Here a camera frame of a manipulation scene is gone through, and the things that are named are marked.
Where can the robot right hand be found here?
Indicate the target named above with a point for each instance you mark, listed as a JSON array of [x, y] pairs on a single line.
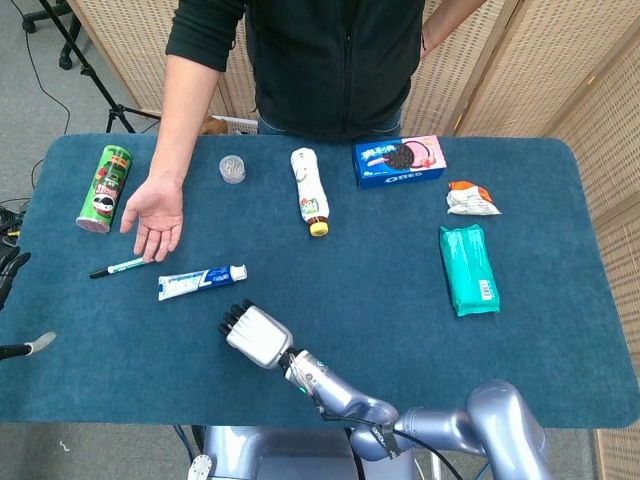
[[260, 335]]

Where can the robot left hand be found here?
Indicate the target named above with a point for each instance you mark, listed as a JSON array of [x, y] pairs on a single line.
[[12, 270]]

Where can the person right hand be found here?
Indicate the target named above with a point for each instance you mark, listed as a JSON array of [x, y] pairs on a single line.
[[159, 210]]

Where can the person left forearm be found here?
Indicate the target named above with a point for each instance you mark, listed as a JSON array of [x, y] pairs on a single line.
[[442, 25]]

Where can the person right forearm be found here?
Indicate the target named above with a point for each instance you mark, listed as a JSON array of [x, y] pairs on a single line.
[[182, 110]]

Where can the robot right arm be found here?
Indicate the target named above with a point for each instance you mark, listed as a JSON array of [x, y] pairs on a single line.
[[450, 430]]

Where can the person torso black jacket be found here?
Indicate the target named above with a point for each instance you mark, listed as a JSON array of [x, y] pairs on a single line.
[[330, 65]]

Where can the green Pringles can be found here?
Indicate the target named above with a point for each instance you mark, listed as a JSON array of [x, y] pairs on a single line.
[[106, 187]]

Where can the green white marker pen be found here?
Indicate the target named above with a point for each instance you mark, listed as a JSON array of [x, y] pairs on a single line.
[[122, 266]]

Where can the blue white toothpaste tube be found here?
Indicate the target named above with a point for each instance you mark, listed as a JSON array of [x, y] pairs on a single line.
[[200, 282]]

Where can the small clear plastic jar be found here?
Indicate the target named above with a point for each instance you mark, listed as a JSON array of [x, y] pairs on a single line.
[[232, 169]]

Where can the white plastic basket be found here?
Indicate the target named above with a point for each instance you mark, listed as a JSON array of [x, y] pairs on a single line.
[[242, 125]]

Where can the blue felt table mat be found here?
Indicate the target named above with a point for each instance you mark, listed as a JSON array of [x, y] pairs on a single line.
[[375, 300]]

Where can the silver blue robot torso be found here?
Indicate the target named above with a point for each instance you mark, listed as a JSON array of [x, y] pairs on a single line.
[[280, 455]]

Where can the black tripod stand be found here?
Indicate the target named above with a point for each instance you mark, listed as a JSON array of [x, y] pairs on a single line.
[[97, 85]]

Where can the white bottle yellow cap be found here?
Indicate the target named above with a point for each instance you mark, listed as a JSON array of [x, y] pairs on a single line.
[[309, 187]]

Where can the black office chair base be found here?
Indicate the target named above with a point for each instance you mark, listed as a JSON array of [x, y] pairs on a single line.
[[70, 45]]

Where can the teal wet wipes pack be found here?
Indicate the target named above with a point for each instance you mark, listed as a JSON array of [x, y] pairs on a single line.
[[469, 270]]

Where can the blue Oreo cookie box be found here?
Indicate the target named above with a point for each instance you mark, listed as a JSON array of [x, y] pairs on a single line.
[[400, 162]]

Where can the crumpled white orange snack packet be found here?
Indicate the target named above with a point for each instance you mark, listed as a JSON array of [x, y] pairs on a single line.
[[470, 200]]

